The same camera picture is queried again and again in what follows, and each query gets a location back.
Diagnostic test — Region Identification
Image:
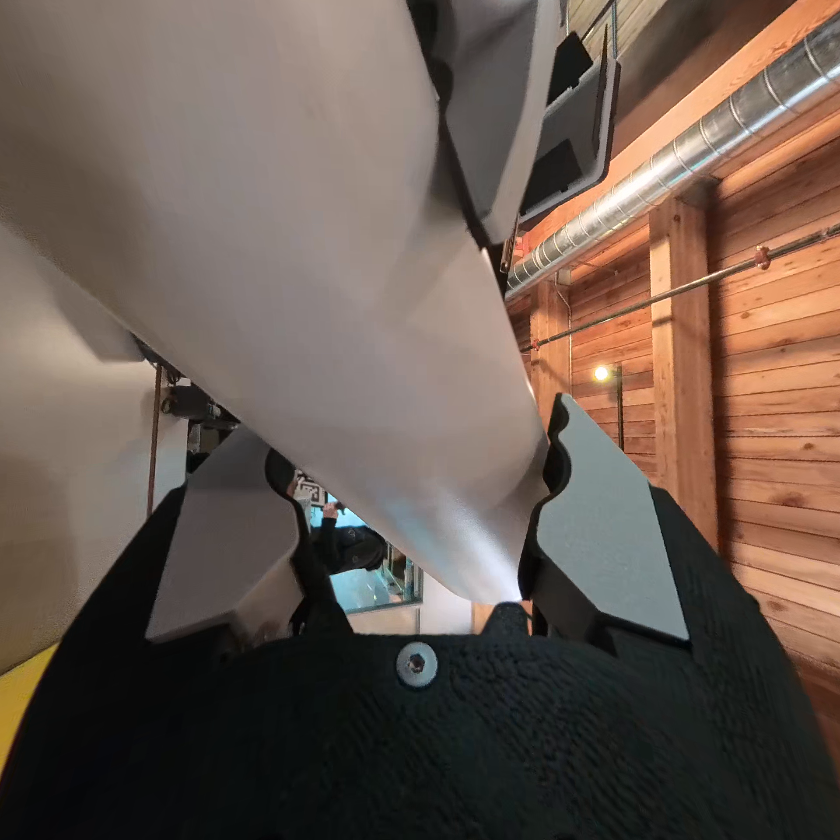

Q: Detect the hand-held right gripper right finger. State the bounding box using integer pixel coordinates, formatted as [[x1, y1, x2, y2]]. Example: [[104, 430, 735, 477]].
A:
[[517, 392, 691, 643]]

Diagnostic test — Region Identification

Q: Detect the yellow plastic bin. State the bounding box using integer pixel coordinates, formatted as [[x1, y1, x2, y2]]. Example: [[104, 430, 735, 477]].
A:
[[0, 645, 61, 752]]

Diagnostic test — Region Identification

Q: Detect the silver ventilation duct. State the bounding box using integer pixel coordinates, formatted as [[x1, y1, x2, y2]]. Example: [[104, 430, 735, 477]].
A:
[[504, 12, 840, 304]]

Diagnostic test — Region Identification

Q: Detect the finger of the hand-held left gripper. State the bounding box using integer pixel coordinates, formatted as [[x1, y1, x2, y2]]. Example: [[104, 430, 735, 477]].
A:
[[407, 0, 567, 247], [0, 223, 143, 362]]

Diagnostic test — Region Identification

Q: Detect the thin metal ceiling pipe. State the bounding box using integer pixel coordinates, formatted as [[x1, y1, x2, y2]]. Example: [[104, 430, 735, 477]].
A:
[[525, 223, 840, 353]]

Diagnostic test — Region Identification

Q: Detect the white bottle with black cap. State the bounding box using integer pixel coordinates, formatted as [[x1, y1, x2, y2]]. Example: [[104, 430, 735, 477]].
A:
[[0, 0, 551, 603]]

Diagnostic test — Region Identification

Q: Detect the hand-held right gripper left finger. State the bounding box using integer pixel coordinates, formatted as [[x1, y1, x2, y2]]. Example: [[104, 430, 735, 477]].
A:
[[144, 427, 311, 644]]

